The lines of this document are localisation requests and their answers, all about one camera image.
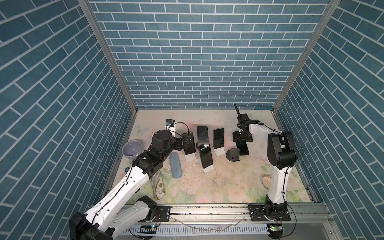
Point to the white vented cable duct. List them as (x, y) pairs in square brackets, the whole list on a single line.
[(179, 230)]

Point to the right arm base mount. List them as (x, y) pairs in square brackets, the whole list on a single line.
[(269, 213)]

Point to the right metal corner post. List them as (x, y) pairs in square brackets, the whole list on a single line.
[(318, 30)]

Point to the teal phone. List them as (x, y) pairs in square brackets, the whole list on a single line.
[(206, 157)]

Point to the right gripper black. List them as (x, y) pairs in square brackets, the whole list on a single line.
[(235, 137)]

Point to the tape roll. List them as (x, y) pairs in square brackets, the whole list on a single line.
[(266, 181)]

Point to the left metal corner post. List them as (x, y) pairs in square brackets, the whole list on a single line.
[(92, 20)]

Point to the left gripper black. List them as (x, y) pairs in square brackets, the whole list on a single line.
[(178, 145)]

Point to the black round stand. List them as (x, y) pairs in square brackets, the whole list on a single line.
[(233, 155)]

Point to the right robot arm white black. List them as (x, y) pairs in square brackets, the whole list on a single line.
[(282, 155)]

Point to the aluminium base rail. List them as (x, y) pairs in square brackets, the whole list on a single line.
[(231, 213)]

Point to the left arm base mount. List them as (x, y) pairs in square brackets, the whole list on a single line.
[(161, 214)]

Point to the purple phone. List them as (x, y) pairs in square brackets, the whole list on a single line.
[(188, 143)]

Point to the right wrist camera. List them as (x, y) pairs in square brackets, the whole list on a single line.
[(243, 117)]

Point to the white stand far left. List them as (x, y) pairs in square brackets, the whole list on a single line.
[(190, 157)]

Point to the metal corner post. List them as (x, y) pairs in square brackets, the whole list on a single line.
[(318, 30), (92, 20)]

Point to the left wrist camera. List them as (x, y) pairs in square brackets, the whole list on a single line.
[(170, 123)]

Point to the white folding stand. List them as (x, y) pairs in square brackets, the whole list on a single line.
[(218, 151)]

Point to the white stand front centre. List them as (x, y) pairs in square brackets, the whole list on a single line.
[(208, 168)]

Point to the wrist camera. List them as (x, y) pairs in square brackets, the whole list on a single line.
[(243, 117), (170, 123)]

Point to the patterned glasses case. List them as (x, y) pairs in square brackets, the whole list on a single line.
[(158, 186)]

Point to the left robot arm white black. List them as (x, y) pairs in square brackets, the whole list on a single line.
[(106, 220)]

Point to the black phone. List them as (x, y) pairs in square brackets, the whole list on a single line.
[(243, 148), (203, 134), (219, 138)]

